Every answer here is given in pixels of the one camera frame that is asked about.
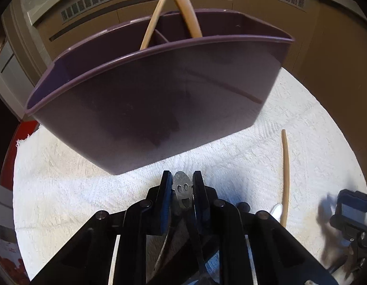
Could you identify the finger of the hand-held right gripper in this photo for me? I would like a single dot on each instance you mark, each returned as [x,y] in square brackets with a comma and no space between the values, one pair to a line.
[352,207]

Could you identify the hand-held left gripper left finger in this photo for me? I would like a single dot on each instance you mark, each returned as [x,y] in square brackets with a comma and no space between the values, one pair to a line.
[165,202]

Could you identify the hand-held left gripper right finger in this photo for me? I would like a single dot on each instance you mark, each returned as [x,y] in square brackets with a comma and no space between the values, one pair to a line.
[198,196]

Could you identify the wooden chopstick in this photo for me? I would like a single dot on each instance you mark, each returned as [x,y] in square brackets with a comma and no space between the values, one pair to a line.
[155,17]
[286,169]

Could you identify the purple utensil holder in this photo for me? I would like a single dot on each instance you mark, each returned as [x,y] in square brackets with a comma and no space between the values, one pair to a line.
[142,109]

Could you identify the white towel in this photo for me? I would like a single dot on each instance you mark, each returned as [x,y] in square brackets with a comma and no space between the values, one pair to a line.
[82,190]

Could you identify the red table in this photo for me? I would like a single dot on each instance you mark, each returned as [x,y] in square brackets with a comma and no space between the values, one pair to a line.
[14,148]

